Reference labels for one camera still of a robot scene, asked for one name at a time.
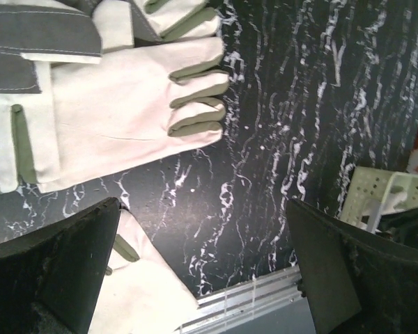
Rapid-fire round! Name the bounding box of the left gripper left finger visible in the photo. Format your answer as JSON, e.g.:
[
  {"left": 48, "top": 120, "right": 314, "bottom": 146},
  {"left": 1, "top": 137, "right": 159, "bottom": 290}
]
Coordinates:
[{"left": 0, "top": 198, "right": 121, "bottom": 333}]

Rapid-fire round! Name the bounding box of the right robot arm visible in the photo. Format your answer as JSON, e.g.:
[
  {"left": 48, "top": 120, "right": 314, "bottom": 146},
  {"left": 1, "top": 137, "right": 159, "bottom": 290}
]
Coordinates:
[{"left": 376, "top": 207, "right": 418, "bottom": 249}]

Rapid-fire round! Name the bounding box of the green storage basket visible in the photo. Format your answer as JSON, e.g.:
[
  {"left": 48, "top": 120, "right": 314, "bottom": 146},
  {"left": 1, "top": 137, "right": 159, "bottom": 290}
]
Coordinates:
[{"left": 340, "top": 167, "right": 418, "bottom": 233}]

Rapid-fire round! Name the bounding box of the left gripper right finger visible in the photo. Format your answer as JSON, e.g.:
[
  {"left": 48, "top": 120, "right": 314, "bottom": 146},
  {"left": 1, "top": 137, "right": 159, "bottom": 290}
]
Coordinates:
[{"left": 286, "top": 199, "right": 418, "bottom": 333}]

